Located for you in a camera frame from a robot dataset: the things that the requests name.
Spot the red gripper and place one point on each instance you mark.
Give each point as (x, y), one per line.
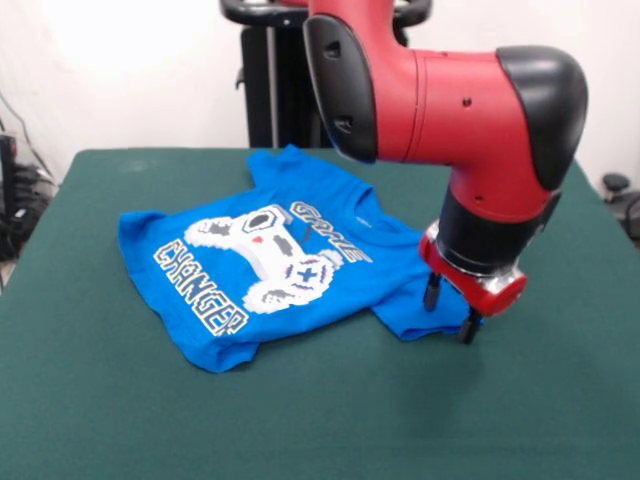
(475, 290)

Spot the blue printed shirt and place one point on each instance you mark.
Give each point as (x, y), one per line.
(250, 300)

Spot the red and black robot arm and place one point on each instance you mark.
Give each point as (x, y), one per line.
(475, 110)

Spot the dark green table cloth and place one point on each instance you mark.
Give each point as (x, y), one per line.
(500, 400)

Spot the black office chair base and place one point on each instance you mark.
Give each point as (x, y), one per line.
(625, 200)

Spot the black box device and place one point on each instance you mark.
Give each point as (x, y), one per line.
(7, 170)

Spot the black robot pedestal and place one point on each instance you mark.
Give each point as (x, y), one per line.
(270, 90)

